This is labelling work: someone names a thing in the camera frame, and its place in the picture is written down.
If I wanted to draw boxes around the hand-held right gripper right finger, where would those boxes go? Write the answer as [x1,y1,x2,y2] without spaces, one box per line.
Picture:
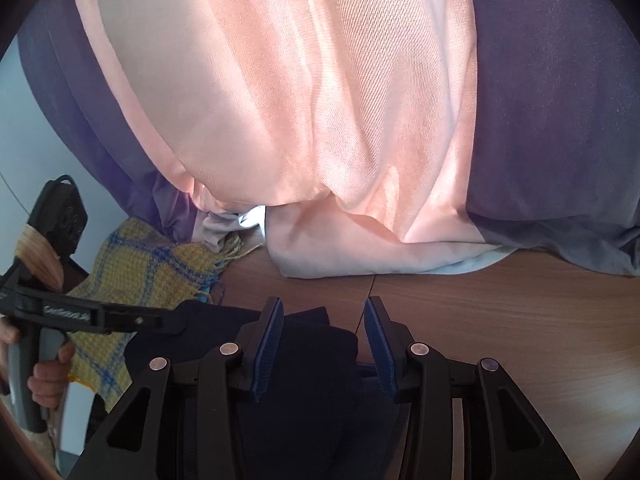
[364,296,583,480]

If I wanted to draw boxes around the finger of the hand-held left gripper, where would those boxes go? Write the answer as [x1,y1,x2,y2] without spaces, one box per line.
[106,308,189,337]

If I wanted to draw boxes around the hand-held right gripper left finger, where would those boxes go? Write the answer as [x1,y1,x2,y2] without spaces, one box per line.
[67,296,286,480]

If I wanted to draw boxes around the navy pants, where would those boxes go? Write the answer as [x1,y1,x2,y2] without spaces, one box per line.
[125,302,416,480]

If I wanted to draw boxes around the person's left hand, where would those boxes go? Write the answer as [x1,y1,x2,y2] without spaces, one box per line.
[0,320,77,408]

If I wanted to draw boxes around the yellow blue plaid cloth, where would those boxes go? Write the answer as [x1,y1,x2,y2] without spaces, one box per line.
[65,217,261,413]

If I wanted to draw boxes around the lilac grey cloth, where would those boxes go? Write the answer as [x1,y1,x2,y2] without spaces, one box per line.
[192,209,241,253]

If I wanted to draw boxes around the white cloth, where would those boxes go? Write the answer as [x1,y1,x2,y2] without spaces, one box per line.
[237,205,267,233]

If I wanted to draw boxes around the pink curtain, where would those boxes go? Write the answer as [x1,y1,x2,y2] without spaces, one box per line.
[67,0,506,281]

